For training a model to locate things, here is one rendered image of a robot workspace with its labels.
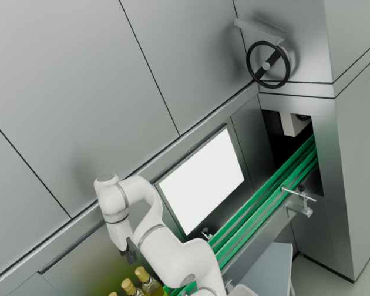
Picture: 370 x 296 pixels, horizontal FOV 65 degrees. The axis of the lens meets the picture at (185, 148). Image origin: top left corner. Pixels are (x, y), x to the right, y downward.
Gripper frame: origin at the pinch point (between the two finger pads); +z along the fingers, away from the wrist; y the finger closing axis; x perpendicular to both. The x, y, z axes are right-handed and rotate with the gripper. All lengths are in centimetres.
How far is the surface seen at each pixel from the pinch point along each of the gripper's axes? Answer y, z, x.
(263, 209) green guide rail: 4, 15, 63
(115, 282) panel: -12.0, 18.6, -4.0
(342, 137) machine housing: 22, -13, 94
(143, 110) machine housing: -15.2, -40.1, 24.4
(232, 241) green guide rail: 4.0, 19.9, 42.6
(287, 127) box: -12, -8, 105
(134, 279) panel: -12.1, 22.7, 3.1
